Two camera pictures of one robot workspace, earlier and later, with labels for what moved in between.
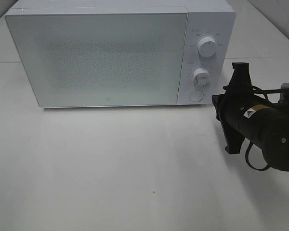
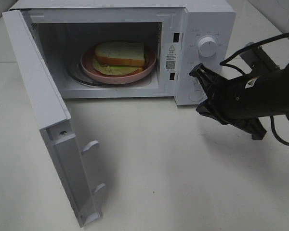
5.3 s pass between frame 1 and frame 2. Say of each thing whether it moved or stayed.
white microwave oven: stayed
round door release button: stayed
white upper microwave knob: stayed
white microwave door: moved
